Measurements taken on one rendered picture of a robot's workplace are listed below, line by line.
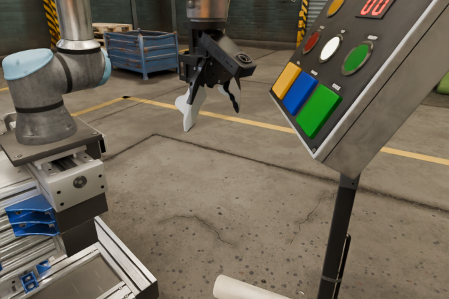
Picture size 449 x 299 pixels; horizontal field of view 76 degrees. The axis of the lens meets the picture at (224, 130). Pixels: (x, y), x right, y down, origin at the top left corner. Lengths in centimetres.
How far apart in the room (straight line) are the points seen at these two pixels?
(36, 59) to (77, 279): 83
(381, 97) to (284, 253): 128
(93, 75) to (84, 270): 78
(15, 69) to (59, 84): 10
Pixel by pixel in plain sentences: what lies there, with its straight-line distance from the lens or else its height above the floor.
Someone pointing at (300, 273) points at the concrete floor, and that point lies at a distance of 155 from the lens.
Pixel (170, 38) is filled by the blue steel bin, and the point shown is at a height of 62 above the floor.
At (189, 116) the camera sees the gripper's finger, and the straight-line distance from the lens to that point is 54.
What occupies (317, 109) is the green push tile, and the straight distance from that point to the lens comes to 47.
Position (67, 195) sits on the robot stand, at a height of 72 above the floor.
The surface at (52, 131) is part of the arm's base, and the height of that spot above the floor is 85.
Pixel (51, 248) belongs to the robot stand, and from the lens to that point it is 107.
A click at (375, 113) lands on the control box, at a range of 44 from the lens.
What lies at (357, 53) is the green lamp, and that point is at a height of 110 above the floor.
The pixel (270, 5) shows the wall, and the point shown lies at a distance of 865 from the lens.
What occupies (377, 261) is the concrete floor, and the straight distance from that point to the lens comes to 173.
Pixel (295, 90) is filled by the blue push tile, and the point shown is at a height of 101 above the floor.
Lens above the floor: 116
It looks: 24 degrees down
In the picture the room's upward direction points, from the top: straight up
